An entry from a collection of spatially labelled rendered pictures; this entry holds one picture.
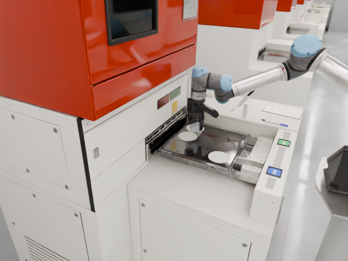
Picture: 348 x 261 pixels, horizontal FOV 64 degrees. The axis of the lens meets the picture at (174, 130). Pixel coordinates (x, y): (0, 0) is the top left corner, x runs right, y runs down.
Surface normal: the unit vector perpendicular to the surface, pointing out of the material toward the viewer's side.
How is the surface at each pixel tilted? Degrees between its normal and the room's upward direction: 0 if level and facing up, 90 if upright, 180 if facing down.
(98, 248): 90
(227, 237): 90
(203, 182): 0
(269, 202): 90
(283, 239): 0
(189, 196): 0
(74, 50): 90
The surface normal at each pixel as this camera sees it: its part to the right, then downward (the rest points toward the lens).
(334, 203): 0.02, -0.88
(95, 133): 0.89, 0.23
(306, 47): -0.32, -0.40
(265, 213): -0.46, 0.41
